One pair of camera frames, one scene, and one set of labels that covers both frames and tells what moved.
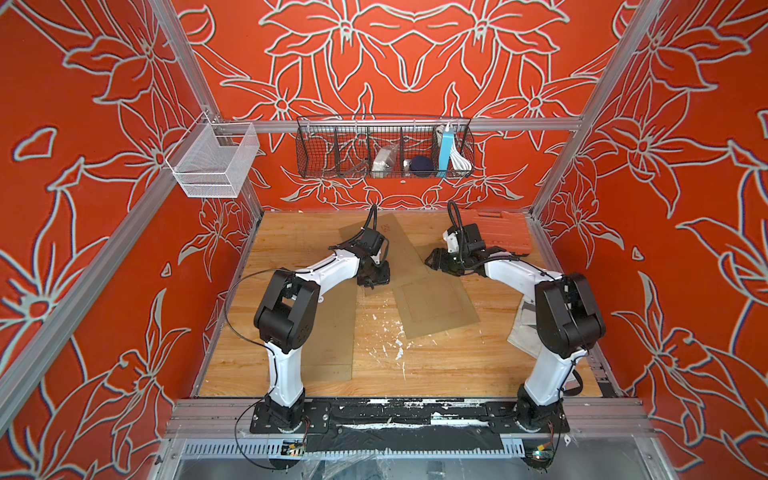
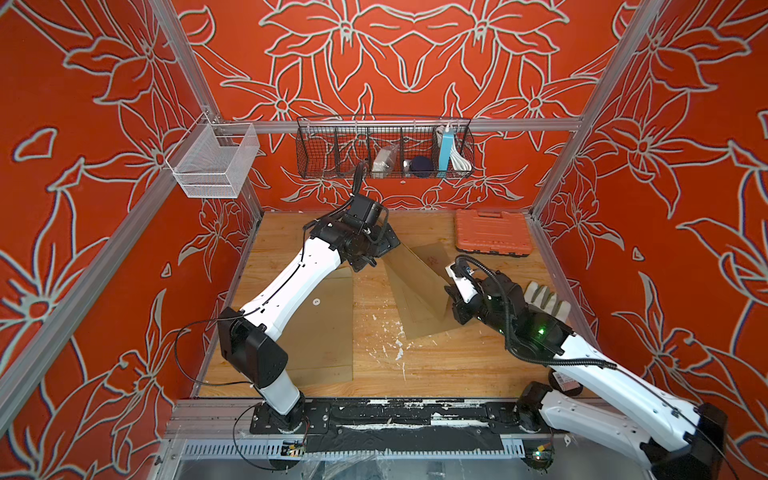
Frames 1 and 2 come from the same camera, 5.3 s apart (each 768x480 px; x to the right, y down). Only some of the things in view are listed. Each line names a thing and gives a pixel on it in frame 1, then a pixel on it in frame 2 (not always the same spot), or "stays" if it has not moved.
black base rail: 408,422 stays
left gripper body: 378,275 → 377,244
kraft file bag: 329,356 stays
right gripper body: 450,263 → 477,309
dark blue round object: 421,166 stays
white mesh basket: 213,159 stays
